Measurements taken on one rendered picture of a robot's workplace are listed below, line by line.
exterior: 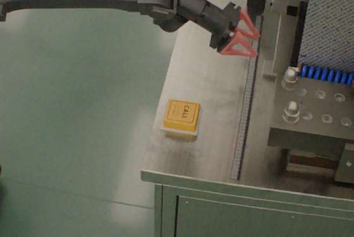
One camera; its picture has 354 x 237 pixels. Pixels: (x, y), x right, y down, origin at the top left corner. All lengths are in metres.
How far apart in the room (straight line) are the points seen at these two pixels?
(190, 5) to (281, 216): 0.51
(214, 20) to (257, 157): 0.31
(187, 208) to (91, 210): 0.99
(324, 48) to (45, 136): 1.49
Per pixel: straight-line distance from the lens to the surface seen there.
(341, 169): 1.60
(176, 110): 1.70
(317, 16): 1.59
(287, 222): 1.71
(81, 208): 2.66
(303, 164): 1.64
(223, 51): 1.61
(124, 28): 3.28
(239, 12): 1.64
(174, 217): 1.74
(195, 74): 1.81
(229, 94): 1.77
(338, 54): 1.66
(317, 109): 1.60
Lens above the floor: 2.18
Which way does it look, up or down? 47 degrees down
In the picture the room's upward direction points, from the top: 3 degrees clockwise
